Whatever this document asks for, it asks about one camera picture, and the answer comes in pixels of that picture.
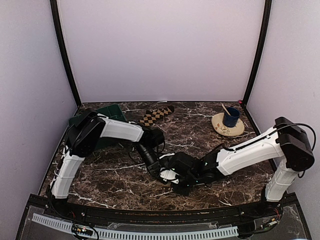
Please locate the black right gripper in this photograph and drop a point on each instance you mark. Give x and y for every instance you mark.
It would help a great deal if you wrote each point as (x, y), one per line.
(183, 192)

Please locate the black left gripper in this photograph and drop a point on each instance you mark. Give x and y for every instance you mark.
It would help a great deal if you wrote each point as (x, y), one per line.
(156, 167)

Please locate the green plastic divider tray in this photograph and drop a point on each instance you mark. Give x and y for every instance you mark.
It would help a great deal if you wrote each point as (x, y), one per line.
(114, 112)

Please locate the tan ribbed sock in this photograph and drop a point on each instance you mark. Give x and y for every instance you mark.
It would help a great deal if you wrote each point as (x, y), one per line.
(163, 183)

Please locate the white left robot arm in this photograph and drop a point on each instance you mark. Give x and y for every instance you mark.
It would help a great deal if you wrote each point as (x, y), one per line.
(83, 137)

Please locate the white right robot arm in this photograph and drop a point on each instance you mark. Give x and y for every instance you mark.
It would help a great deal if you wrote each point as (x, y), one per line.
(286, 141)

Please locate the brown argyle sock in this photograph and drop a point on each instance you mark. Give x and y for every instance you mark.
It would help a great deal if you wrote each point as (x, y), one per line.
(152, 116)

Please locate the cream floral plate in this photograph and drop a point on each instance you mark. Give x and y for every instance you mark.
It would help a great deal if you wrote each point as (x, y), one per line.
(220, 128)

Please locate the blue speckled mug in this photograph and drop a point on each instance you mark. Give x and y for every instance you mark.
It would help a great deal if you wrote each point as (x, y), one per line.
(231, 117)

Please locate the wooden spoon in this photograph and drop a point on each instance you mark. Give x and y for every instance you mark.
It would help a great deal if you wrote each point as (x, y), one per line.
(225, 109)

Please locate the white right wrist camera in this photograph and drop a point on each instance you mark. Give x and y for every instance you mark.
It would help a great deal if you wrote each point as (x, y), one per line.
(168, 175)

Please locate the white slotted cable duct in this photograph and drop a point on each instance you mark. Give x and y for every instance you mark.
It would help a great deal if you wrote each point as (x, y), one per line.
(85, 232)

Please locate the black front rail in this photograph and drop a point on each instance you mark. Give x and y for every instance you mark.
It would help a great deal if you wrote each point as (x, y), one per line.
(100, 214)

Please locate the left black frame post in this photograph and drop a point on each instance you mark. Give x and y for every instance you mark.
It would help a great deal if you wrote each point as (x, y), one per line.
(63, 51)

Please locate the black frame post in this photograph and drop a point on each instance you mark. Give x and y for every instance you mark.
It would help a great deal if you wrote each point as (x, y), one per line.
(258, 52)
(63, 51)

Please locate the right black frame post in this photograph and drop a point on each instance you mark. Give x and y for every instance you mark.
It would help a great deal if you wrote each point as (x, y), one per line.
(258, 52)

